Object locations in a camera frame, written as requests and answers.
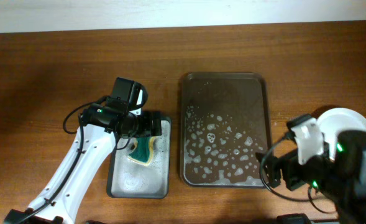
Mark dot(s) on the pale green plate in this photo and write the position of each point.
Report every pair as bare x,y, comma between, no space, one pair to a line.
334,121

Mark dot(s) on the dark green soapy tray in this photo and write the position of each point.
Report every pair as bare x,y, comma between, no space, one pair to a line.
130,178

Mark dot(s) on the green and yellow sponge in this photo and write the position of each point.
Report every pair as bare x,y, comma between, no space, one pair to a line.
143,152

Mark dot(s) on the brown plastic tray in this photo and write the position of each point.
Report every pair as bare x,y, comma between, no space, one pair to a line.
224,124

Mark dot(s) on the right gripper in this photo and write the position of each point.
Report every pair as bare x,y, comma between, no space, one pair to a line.
288,163

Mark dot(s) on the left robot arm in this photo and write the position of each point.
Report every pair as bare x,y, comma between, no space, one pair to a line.
102,124

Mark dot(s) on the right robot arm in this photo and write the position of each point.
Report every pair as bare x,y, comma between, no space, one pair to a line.
343,181

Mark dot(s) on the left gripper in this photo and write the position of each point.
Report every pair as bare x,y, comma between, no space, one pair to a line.
146,129

